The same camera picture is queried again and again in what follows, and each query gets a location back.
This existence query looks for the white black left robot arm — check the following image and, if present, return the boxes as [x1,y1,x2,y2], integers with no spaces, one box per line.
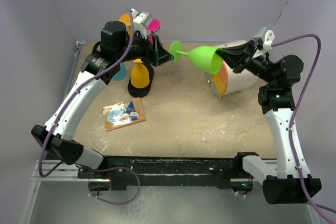
[31,19,184,178]

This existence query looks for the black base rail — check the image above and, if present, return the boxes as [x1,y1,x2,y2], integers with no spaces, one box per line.
[78,153,256,193]

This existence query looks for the green wine glass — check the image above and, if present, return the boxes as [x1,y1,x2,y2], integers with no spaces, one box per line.
[169,41,223,74]

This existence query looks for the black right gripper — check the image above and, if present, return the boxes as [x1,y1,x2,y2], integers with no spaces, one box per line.
[216,39,277,85]

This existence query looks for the metal wine glass rack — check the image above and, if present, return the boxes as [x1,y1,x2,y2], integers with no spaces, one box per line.
[127,34,163,98]

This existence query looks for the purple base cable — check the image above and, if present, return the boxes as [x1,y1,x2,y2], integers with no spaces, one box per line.
[88,166,142,205]

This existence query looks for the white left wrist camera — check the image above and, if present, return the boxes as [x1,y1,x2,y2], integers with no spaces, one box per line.
[131,8,153,39]

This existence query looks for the yellow wine glass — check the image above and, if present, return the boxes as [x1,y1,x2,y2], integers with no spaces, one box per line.
[119,14,132,35]
[130,59,150,89]

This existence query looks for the blue wine glass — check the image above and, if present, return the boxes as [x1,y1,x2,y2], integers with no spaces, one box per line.
[112,63,127,81]

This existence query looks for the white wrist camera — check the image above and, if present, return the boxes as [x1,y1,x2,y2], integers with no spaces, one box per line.
[131,8,153,39]
[254,27,275,51]

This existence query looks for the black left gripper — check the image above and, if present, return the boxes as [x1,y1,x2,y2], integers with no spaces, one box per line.
[116,29,173,67]

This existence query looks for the illustrated book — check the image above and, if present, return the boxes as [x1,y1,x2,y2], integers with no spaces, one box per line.
[102,98,146,132]

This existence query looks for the white cylindrical drawer cabinet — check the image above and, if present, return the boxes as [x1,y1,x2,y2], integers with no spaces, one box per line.
[204,39,259,98]

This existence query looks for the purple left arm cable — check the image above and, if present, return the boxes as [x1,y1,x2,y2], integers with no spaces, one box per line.
[38,7,135,178]

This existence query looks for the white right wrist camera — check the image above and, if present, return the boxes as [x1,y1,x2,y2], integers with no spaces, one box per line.
[254,27,275,51]

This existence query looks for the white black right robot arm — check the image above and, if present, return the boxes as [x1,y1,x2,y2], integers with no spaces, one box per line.
[216,40,322,204]

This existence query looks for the pink wine glass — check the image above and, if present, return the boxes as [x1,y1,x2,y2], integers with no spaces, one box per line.
[146,19,161,43]

